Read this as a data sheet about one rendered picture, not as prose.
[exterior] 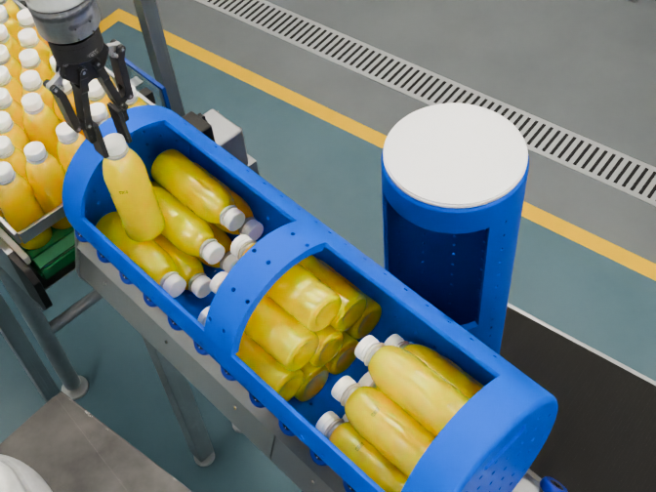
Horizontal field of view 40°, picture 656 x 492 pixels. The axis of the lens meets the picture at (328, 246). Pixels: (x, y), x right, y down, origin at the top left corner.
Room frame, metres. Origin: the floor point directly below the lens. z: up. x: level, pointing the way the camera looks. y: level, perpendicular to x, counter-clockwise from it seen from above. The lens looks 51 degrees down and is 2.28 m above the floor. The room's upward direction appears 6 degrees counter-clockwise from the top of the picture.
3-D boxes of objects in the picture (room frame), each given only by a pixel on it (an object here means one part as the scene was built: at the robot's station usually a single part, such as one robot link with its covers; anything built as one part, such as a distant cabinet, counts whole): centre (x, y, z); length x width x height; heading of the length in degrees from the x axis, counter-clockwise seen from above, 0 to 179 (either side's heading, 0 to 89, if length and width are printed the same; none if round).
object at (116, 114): (1.07, 0.31, 1.31); 0.03 x 0.01 x 0.07; 39
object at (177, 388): (1.13, 0.40, 0.31); 0.06 x 0.06 x 0.63; 39
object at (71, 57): (1.06, 0.33, 1.47); 0.08 x 0.07 x 0.09; 129
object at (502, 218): (1.20, -0.26, 0.59); 0.28 x 0.28 x 0.88
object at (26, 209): (1.21, 0.60, 0.99); 0.07 x 0.07 x 0.19
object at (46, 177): (1.26, 0.54, 0.99); 0.07 x 0.07 x 0.19
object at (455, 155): (1.20, -0.26, 1.03); 0.28 x 0.28 x 0.01
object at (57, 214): (1.28, 0.44, 0.96); 0.40 x 0.01 x 0.03; 129
